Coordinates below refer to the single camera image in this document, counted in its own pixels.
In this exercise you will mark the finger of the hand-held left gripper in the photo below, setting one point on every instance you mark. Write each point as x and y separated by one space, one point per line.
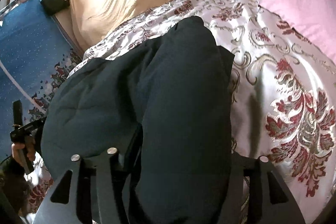
40 122

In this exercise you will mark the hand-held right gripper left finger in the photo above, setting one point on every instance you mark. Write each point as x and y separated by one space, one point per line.
131 148

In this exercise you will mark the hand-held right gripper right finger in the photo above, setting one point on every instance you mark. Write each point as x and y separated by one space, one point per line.
252 163

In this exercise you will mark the dark puffer jacket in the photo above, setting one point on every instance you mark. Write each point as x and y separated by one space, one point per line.
170 95

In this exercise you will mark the person's left forearm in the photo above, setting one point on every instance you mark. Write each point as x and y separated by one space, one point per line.
13 182

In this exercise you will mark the person's left hand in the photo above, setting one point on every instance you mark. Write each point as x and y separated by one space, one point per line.
17 150

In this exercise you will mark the blue patterned rug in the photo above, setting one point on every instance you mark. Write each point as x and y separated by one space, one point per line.
26 43

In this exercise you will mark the black bag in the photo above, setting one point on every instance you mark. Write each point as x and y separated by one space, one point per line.
53 2

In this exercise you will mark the floral satin bedspread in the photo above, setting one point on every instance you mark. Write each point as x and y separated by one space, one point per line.
262 43

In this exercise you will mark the wooden bed side rail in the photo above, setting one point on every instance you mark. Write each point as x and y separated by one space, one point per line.
67 27

